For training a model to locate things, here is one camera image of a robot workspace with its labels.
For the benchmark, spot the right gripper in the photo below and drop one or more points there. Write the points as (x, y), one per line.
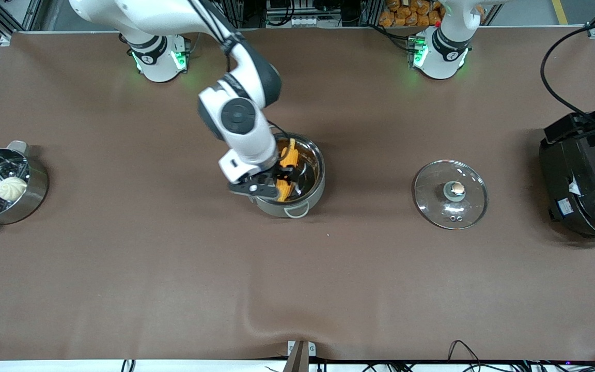
(283, 174)

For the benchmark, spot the yellow corn cob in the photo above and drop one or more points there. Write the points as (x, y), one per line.
(288, 152)

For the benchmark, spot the glass pot lid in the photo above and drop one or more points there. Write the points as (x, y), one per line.
(452, 206)

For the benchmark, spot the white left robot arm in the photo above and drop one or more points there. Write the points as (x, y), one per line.
(444, 49)

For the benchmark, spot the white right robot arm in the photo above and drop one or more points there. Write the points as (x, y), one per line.
(240, 119)

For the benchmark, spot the stainless steel cooking pot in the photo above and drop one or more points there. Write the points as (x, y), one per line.
(310, 194)

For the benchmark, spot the steel steamer pot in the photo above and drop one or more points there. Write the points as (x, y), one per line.
(36, 188)

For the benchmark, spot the black rice cooker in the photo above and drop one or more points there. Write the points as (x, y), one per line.
(581, 196)

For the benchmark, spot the brown table mat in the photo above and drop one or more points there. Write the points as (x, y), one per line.
(297, 284)

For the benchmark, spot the small white power strip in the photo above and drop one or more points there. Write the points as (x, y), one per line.
(307, 21)

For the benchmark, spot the pile of orange snack packs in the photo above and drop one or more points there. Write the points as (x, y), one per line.
(411, 13)

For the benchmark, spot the white steamed bun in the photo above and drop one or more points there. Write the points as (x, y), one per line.
(12, 188)

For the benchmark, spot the metal table edge bracket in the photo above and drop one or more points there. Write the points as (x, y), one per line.
(300, 354)

